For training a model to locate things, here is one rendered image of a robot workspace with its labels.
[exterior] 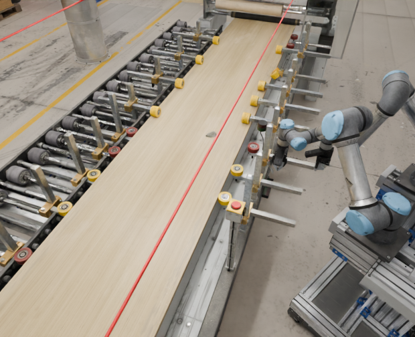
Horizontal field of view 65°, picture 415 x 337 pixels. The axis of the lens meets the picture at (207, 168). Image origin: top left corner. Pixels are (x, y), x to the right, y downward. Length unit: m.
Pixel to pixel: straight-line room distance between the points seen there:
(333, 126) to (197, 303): 1.12
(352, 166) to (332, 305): 1.20
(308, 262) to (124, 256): 1.58
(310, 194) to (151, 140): 1.67
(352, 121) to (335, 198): 1.88
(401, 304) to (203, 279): 0.95
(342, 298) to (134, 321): 1.44
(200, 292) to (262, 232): 1.15
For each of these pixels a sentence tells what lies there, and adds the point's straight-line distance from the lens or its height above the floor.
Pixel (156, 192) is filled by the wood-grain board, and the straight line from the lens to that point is 1.92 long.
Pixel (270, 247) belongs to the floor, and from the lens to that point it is 2.79.
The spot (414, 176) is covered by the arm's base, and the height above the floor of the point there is 1.07.
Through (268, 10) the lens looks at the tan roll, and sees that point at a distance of 4.20.
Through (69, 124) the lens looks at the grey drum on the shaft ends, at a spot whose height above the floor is 0.83.
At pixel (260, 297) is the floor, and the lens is 2.57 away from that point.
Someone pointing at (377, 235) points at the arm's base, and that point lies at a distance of 1.68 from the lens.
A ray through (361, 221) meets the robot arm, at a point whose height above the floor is 1.25.
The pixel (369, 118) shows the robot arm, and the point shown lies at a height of 1.53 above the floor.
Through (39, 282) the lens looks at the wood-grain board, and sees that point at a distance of 1.76.
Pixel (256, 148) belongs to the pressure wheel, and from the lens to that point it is 2.20.
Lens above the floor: 2.31
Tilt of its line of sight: 44 degrees down
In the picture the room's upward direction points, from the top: straight up
